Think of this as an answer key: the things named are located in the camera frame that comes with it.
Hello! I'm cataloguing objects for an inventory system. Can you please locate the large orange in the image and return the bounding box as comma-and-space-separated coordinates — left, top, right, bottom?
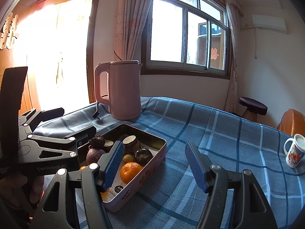
100, 188, 110, 195

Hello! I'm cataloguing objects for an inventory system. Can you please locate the purple round radish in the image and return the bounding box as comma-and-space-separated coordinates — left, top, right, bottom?
86, 146, 105, 164

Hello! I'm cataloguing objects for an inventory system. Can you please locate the orange mandarin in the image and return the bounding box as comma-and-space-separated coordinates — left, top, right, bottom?
119, 162, 142, 184

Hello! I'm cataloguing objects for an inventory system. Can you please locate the dark water chestnut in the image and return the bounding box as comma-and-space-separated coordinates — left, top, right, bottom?
89, 134, 105, 149

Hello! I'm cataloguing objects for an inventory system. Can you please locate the small yellow longan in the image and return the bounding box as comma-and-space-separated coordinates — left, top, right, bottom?
123, 154, 134, 164

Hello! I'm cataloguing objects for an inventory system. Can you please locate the pink metal tin box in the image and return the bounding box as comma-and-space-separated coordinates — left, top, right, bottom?
79, 123, 166, 212

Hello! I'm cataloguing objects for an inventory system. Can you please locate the pink electric kettle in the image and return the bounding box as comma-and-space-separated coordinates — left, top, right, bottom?
94, 60, 142, 120

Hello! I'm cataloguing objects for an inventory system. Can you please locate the pink right curtain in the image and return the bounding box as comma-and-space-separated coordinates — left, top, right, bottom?
224, 0, 244, 113

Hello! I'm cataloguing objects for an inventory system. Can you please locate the pink curtain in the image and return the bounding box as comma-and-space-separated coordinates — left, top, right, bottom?
224, 0, 244, 113
114, 0, 152, 60

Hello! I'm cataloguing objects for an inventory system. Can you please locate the dark purple round stool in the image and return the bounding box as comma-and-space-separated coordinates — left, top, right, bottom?
238, 97, 268, 123

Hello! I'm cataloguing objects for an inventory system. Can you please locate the white cartoon enamel mug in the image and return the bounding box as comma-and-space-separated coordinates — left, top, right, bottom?
283, 134, 305, 168

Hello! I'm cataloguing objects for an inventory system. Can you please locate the brown leather sofa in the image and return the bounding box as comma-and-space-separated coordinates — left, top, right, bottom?
277, 109, 305, 136

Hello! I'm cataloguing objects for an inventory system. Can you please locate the pink left curtain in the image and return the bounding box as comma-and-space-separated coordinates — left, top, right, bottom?
114, 0, 152, 60

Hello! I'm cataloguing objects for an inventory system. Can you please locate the black kettle power cord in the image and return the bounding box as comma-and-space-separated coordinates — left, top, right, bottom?
92, 101, 102, 120

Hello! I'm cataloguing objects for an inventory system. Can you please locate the brown wooden door frame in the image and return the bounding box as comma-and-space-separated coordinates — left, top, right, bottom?
1, 0, 99, 113

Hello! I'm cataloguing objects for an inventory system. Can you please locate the window with brown frame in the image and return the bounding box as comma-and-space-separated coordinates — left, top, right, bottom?
141, 0, 231, 79

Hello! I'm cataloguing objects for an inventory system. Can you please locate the white wall air conditioner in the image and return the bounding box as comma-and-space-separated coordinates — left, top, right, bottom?
252, 15, 287, 34

